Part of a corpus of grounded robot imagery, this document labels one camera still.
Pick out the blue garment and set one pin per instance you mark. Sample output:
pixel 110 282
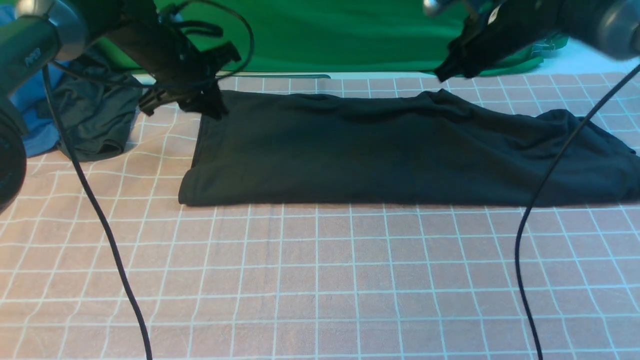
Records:
pixel 35 115

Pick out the metal binder clip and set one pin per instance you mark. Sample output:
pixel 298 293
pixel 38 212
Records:
pixel 543 47

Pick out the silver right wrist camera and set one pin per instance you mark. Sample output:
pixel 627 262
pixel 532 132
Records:
pixel 434 8

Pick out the dark gray long-sleeve top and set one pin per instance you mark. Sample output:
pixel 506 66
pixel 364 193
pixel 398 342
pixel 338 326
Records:
pixel 431 149

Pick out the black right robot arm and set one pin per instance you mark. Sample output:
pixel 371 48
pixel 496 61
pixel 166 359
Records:
pixel 497 29

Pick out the pink grid tablecloth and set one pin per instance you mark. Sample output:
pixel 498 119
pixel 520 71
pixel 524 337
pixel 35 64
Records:
pixel 312 282

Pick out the crumpled dark gray garment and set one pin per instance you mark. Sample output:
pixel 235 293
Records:
pixel 98 111

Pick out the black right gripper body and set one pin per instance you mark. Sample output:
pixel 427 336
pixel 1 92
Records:
pixel 471 52

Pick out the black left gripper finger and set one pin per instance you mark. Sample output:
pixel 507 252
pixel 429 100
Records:
pixel 209 102

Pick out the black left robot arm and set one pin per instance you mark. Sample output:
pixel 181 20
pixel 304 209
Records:
pixel 136 27

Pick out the green backdrop cloth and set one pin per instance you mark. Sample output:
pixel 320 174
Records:
pixel 330 36

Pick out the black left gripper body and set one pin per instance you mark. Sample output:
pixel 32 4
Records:
pixel 180 77

